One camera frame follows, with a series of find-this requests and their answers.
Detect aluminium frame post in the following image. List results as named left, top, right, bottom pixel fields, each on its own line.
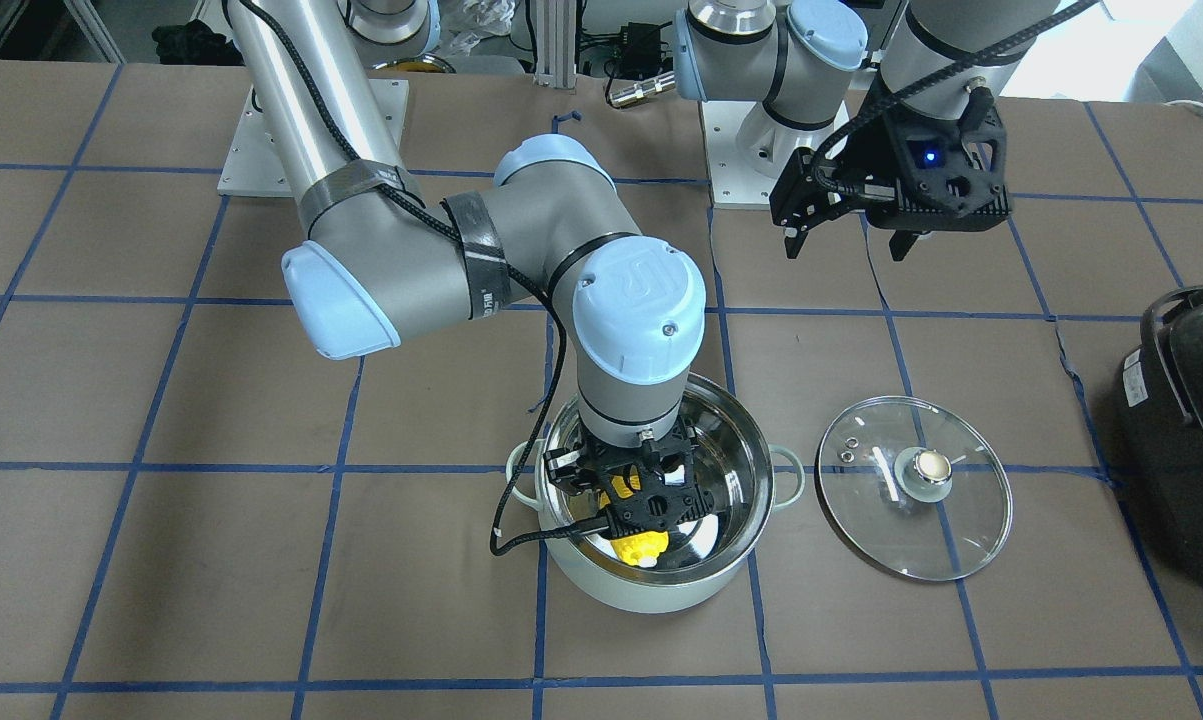
left=527, top=1, right=579, bottom=93

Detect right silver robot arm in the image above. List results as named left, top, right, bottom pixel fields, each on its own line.
left=223, top=1, right=723, bottom=538

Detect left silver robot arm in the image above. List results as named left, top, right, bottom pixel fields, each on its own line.
left=672, top=1, right=1078, bottom=261

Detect yellow corn cob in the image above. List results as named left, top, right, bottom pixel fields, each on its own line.
left=602, top=470, right=670, bottom=571

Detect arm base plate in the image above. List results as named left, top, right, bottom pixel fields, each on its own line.
left=701, top=101, right=828, bottom=212
left=217, top=78, right=409, bottom=200

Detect white electric cooking pot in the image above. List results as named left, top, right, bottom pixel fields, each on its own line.
left=506, top=374, right=799, bottom=614

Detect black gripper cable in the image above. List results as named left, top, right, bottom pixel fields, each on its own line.
left=488, top=301, right=612, bottom=557

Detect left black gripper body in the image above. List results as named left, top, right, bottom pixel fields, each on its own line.
left=770, top=81, right=1012, bottom=236

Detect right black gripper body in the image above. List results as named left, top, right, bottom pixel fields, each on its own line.
left=543, top=419, right=717, bottom=541

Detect glass pot lid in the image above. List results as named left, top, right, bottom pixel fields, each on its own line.
left=816, top=395, right=1014, bottom=582

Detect dark rice cooker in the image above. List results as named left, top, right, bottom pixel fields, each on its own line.
left=1118, top=284, right=1203, bottom=587

